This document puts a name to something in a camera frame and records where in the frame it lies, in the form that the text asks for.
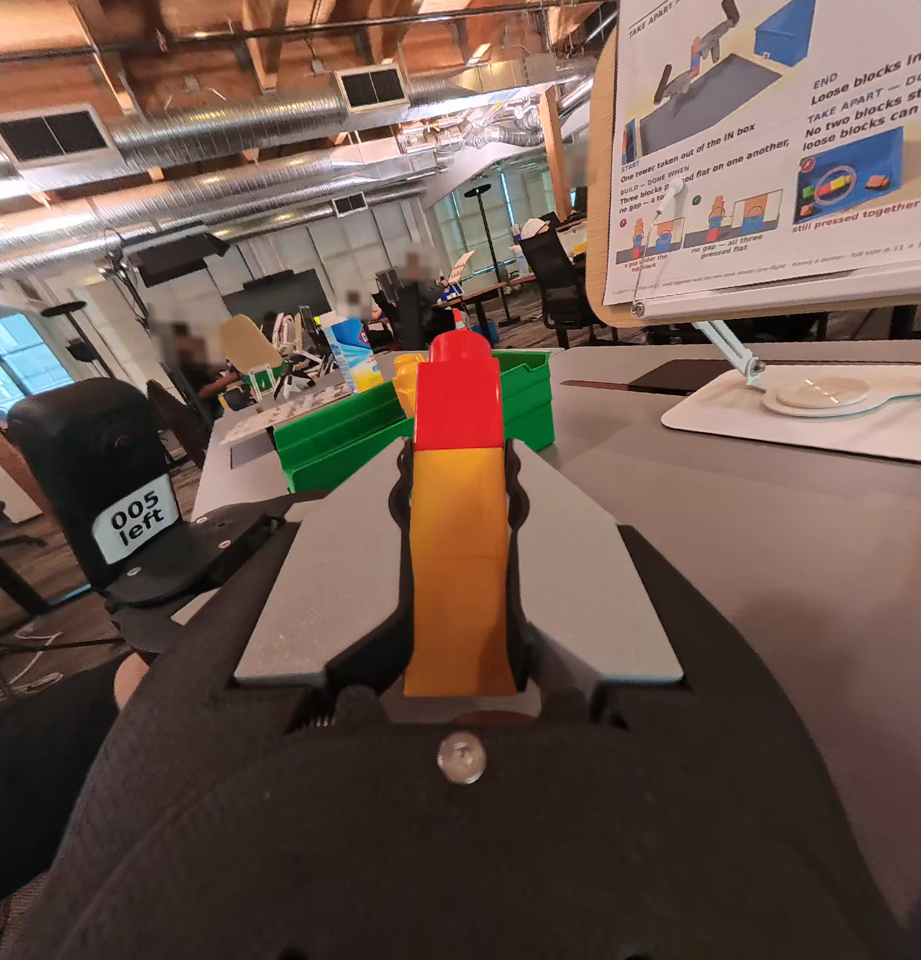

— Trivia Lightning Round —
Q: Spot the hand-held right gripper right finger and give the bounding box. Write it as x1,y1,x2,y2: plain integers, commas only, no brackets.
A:
506,438,687,691

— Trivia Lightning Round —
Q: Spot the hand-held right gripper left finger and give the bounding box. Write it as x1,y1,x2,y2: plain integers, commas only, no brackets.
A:
233,438,420,694

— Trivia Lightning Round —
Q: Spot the red mega block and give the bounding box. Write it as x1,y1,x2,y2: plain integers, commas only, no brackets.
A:
414,329,507,451

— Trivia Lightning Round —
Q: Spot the person's left forearm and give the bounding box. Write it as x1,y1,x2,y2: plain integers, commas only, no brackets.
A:
0,653,150,909

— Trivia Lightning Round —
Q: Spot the green plastic bin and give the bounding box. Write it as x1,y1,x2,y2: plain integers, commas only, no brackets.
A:
273,350,556,496

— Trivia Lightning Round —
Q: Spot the printed paper sheet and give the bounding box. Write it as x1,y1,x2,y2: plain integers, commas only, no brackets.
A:
221,383,357,448

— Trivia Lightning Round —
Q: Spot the large black display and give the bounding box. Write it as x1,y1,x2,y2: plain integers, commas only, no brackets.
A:
221,270,334,324

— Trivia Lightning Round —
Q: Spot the blue white wipes canister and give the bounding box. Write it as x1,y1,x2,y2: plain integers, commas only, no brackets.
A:
323,311,387,394

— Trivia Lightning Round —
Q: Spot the black office chair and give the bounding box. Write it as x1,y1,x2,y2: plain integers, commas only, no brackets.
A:
518,225,600,349

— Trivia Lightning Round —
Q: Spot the wooden document stand white base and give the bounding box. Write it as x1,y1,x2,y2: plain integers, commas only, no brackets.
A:
585,0,921,466

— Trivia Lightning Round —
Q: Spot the laminated instruction sheet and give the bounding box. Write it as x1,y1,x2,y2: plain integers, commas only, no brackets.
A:
603,0,921,309

